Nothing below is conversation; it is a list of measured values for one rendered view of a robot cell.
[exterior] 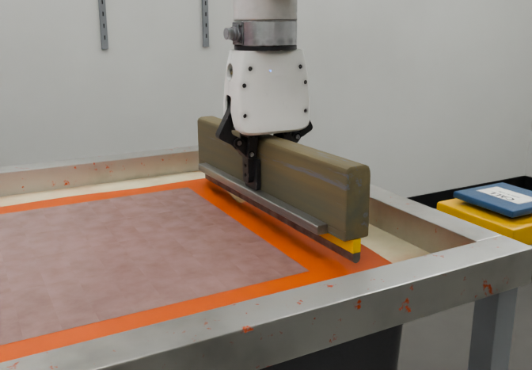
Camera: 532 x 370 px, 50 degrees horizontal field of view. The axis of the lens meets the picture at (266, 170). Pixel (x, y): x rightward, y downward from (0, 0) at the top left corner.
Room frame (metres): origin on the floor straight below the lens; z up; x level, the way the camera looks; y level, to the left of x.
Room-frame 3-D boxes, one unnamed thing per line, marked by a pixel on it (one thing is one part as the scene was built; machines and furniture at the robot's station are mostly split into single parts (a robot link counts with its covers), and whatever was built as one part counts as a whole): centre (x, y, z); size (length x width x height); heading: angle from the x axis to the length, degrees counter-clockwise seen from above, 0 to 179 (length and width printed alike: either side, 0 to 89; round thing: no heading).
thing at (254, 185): (0.69, 0.03, 1.03); 0.03 x 0.03 x 0.07; 29
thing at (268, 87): (0.70, 0.00, 1.12); 0.10 x 0.08 x 0.11; 119
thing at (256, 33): (0.70, 0.01, 1.19); 0.09 x 0.07 x 0.03; 119
